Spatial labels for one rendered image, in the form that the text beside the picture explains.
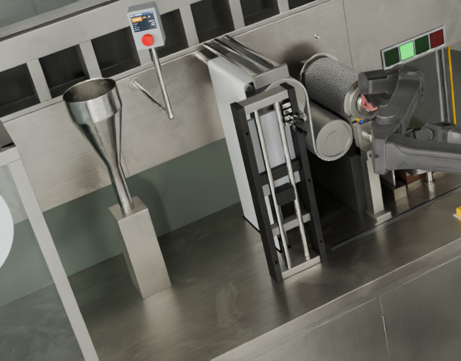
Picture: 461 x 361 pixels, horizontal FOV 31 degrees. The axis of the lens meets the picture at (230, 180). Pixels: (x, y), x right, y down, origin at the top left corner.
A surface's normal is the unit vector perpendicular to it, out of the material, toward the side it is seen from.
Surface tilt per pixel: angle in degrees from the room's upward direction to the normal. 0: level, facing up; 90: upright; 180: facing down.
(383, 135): 11
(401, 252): 0
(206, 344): 0
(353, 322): 90
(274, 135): 90
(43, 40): 90
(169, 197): 90
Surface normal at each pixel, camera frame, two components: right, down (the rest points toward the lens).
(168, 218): 0.42, 0.38
